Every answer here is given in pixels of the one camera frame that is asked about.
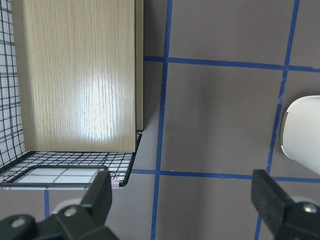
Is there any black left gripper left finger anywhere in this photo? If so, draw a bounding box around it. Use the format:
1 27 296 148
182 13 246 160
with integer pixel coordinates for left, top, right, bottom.
80 170 112 225

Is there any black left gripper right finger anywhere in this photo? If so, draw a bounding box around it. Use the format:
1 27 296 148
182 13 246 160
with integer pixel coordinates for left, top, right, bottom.
250 169 295 225

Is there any white two-slot toaster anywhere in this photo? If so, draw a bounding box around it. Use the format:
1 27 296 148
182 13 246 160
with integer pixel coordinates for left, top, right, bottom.
280 95 320 175

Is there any wire and wood shelf rack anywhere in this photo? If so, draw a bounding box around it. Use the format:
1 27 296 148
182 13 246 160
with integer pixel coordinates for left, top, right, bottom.
0 0 145 191

